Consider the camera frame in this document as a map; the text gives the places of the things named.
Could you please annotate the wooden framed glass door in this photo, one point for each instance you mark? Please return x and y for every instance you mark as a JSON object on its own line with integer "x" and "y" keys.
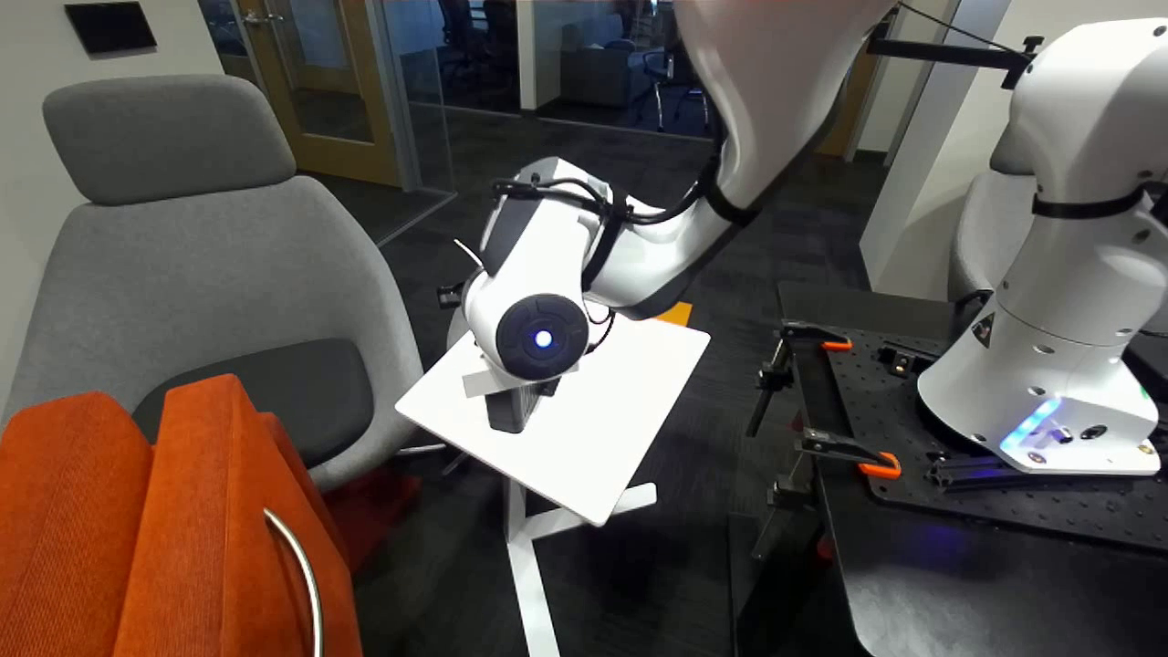
{"x": 351, "y": 87}

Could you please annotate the black seat cushion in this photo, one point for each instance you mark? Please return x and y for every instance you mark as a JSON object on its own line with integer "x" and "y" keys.
{"x": 294, "y": 390}

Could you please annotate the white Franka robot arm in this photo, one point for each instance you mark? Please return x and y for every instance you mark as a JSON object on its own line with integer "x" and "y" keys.
{"x": 1095, "y": 280}

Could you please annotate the white table base frame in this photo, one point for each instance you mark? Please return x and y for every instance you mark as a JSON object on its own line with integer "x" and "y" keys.
{"x": 530, "y": 584}

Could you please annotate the orange black spring clamp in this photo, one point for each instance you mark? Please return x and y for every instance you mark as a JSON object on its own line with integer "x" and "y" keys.
{"x": 878, "y": 466}
{"x": 773, "y": 370}

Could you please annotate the black robot stand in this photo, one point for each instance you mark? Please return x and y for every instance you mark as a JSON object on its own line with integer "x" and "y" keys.
{"x": 973, "y": 604}

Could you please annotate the black perforated mounting board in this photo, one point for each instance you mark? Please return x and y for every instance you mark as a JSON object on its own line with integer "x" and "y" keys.
{"x": 1036, "y": 506}

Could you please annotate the grey lounge chair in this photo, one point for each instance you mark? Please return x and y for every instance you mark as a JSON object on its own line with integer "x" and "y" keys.
{"x": 185, "y": 269}

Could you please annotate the black metal mount bar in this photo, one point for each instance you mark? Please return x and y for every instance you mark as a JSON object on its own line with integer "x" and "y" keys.
{"x": 952, "y": 53}

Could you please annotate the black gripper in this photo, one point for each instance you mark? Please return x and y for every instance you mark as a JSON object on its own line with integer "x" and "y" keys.
{"x": 544, "y": 384}

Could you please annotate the orange armchair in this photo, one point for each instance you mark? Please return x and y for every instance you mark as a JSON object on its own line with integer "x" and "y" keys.
{"x": 194, "y": 533}

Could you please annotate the white square table top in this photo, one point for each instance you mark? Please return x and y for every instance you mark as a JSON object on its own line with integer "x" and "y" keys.
{"x": 595, "y": 424}

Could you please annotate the black wall panel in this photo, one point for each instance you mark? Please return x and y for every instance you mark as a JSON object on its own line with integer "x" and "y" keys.
{"x": 110, "y": 28}

